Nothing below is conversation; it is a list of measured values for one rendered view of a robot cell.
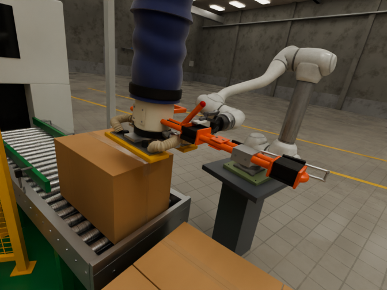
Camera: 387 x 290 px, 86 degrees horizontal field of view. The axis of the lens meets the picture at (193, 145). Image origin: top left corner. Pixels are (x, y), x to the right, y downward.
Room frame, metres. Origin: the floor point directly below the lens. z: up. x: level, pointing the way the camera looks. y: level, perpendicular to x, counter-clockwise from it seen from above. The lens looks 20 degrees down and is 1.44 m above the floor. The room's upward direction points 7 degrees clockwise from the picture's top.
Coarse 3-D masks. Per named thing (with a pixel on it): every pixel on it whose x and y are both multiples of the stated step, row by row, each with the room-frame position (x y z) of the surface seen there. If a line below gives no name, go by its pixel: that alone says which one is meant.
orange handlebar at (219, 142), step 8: (176, 112) 1.08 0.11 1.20; (184, 112) 1.13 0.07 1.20; (176, 128) 0.78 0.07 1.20; (200, 136) 0.71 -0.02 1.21; (208, 136) 0.73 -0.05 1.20; (216, 136) 0.70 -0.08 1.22; (208, 144) 0.69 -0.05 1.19; (216, 144) 0.67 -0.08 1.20; (224, 144) 0.65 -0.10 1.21; (232, 144) 0.68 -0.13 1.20; (256, 160) 0.58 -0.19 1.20; (264, 160) 0.57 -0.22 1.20; (304, 176) 0.51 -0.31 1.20
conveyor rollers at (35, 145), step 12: (12, 132) 2.04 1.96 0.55; (24, 132) 2.12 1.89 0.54; (36, 132) 2.14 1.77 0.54; (12, 144) 1.76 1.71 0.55; (24, 144) 1.82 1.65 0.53; (36, 144) 1.84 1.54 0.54; (48, 144) 1.86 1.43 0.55; (24, 156) 1.60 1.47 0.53; (36, 156) 1.61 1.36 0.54; (48, 156) 1.62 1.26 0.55; (36, 168) 1.40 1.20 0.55; (48, 168) 1.45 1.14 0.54; (36, 192) 1.15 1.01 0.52; (48, 192) 1.14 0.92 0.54; (48, 204) 1.05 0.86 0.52; (60, 204) 1.04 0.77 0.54; (60, 216) 0.95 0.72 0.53; (72, 216) 0.94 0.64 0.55; (72, 228) 0.85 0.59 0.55; (84, 228) 0.88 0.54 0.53; (96, 228) 0.88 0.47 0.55; (84, 240) 0.80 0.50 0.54; (108, 240) 0.82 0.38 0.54; (96, 252) 0.75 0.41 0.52
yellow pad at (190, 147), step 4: (180, 144) 0.88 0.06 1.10; (184, 144) 0.89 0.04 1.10; (188, 144) 0.91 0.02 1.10; (192, 144) 0.92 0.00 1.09; (176, 148) 0.88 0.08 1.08; (180, 148) 0.86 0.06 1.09; (184, 148) 0.85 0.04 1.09; (188, 148) 0.87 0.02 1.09; (192, 148) 0.89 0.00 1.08; (196, 148) 0.92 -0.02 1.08
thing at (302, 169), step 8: (272, 160) 0.55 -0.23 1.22; (280, 160) 0.56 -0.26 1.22; (288, 160) 0.57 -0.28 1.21; (272, 168) 0.54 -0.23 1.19; (280, 168) 0.53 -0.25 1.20; (288, 168) 0.51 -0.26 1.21; (296, 168) 0.52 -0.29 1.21; (304, 168) 0.53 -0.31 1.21; (272, 176) 0.53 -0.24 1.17; (280, 176) 0.53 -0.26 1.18; (288, 176) 0.52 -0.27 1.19; (296, 176) 0.50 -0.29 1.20; (288, 184) 0.51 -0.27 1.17; (296, 184) 0.49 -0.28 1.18
